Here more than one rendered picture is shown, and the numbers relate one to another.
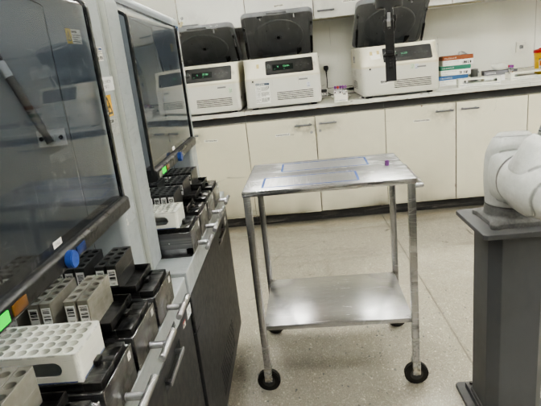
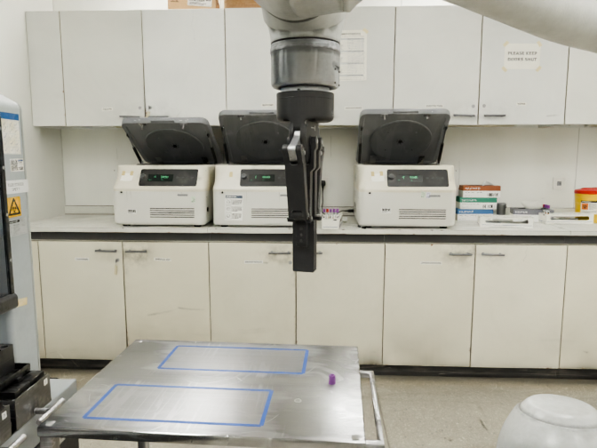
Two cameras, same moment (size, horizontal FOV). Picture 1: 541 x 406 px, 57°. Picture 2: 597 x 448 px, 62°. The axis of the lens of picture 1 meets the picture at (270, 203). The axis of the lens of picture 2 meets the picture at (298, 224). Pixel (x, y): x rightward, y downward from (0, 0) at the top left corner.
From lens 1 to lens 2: 0.89 m
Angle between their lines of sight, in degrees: 9
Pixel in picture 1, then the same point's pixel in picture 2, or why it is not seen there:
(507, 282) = not seen: outside the picture
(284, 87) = (261, 203)
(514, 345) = not seen: outside the picture
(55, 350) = not seen: outside the picture
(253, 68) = (225, 176)
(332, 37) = (334, 148)
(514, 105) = (548, 256)
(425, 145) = (433, 294)
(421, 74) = (433, 205)
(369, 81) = (367, 207)
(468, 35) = (497, 164)
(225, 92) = (186, 201)
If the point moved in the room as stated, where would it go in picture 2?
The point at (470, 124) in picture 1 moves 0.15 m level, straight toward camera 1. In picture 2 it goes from (492, 275) to (491, 280)
